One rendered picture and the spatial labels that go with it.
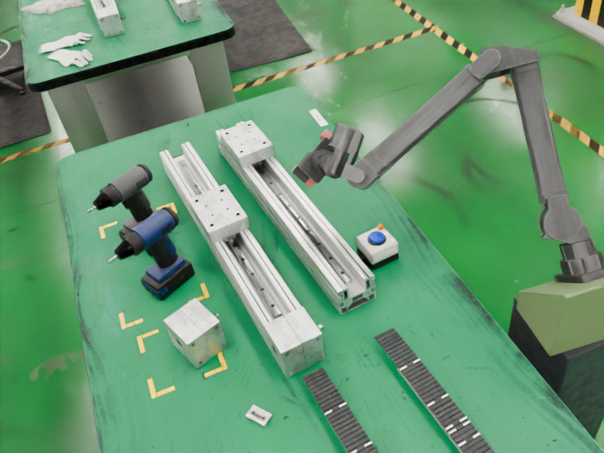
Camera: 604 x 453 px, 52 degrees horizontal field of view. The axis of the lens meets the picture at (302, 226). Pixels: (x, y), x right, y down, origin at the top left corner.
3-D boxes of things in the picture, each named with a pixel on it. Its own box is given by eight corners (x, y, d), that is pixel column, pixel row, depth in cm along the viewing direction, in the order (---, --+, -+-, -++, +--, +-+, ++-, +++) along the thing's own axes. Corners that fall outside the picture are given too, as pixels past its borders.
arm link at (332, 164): (322, 174, 143) (342, 182, 145) (333, 146, 143) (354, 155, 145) (313, 169, 150) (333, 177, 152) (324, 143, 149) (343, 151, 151)
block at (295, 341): (334, 353, 141) (331, 328, 135) (286, 378, 138) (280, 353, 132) (316, 327, 147) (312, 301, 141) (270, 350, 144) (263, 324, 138)
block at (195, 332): (235, 339, 147) (227, 315, 141) (197, 369, 143) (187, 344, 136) (211, 316, 153) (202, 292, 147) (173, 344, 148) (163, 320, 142)
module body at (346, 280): (376, 297, 152) (374, 274, 146) (340, 315, 149) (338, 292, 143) (248, 142, 207) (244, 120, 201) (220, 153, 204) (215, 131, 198)
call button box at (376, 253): (398, 259, 160) (398, 241, 156) (367, 273, 158) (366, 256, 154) (382, 240, 166) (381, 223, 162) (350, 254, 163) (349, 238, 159)
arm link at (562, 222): (539, 31, 131) (534, 43, 141) (475, 48, 134) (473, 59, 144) (587, 237, 130) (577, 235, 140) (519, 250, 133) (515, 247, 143)
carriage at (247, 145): (276, 162, 187) (272, 144, 182) (243, 175, 184) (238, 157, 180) (254, 137, 198) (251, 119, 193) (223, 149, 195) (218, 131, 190)
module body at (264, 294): (307, 331, 147) (303, 308, 141) (270, 350, 144) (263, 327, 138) (195, 163, 202) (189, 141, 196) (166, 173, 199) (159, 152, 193)
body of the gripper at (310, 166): (297, 166, 155) (306, 171, 148) (323, 135, 155) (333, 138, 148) (315, 182, 158) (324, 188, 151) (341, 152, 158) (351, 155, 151)
